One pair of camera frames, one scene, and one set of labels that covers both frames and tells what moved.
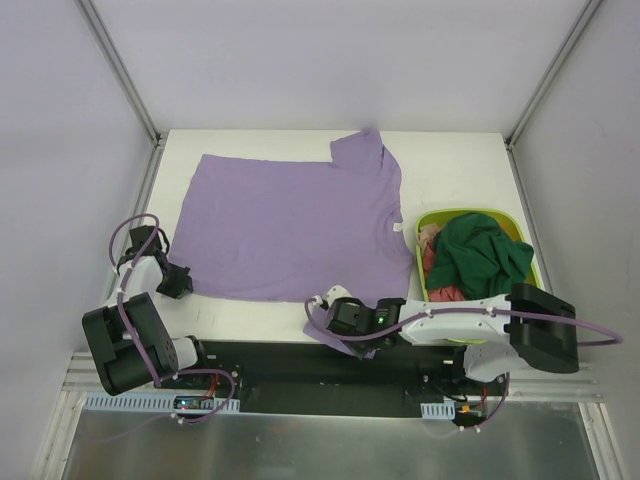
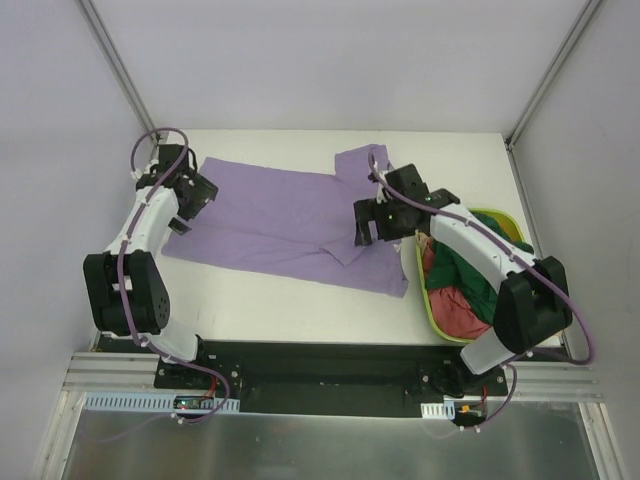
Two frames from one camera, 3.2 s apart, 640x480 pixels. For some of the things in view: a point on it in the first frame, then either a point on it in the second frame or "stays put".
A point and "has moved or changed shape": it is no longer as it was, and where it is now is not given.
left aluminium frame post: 159,139 stays put
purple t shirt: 296,231 has moved or changed shape
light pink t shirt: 425,234 stays put
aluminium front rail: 536,380 stays put
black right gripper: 335,320 → 367,220
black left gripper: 176,282 → 201,191
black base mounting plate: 299,377 stays put
